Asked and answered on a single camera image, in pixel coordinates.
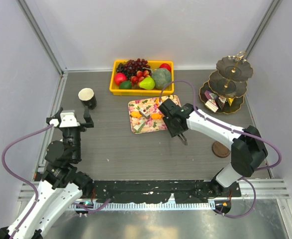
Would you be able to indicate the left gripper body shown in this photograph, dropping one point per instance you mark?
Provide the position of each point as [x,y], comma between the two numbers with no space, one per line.
[74,136]

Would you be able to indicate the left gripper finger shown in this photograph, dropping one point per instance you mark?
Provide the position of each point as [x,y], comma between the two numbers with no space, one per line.
[57,114]
[87,117]

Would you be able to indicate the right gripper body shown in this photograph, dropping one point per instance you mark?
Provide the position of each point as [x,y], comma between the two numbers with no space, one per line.
[173,130]

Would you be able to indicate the metal serving tongs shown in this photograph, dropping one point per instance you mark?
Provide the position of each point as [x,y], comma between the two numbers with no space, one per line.
[183,139]

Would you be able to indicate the floral serving tray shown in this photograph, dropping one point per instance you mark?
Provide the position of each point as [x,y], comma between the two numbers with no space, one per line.
[151,105]

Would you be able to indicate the green white cake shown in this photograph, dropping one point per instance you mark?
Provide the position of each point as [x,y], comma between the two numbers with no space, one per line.
[138,127]

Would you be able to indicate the yellow plastic fruit bin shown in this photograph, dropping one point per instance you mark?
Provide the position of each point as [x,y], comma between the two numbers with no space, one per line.
[114,88]

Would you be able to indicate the chocolate cake slice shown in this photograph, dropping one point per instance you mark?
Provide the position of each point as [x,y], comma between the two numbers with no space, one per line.
[221,102]

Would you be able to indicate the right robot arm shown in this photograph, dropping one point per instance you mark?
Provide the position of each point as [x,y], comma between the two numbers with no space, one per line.
[245,144]

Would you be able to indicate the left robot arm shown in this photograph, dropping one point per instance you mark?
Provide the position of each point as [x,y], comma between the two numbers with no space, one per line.
[61,183]

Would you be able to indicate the orange fish cookie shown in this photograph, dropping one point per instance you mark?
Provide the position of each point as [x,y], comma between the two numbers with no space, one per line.
[156,116]
[136,114]

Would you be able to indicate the black paper cup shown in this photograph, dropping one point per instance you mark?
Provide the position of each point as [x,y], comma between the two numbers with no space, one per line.
[88,98]

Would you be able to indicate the green melon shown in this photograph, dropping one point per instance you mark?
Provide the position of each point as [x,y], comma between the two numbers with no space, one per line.
[161,78]

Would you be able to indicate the green pear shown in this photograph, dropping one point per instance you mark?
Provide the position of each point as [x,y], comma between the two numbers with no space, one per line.
[147,83]

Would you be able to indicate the green lime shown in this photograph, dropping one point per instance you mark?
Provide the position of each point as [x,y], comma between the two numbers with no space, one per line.
[125,85]

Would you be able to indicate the round wooden coaster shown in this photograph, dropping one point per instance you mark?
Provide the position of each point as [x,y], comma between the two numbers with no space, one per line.
[220,150]

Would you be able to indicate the red apple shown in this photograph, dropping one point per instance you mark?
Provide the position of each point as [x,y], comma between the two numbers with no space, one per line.
[119,78]

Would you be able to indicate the red cherries cluster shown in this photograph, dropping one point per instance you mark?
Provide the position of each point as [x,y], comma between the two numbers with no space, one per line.
[139,76]

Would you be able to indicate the three-tier black cake stand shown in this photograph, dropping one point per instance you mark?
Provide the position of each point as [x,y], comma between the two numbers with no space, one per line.
[229,80]

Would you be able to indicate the dark red grape bunch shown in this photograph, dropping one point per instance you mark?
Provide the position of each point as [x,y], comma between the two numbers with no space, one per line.
[131,67]

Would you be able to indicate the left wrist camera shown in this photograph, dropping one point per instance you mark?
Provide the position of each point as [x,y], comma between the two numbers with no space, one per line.
[64,119]

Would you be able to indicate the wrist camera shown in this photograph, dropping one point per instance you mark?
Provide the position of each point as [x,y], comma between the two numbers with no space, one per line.
[64,119]
[160,102]

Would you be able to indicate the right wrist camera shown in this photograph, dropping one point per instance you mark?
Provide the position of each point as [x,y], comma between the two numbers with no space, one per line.
[160,102]

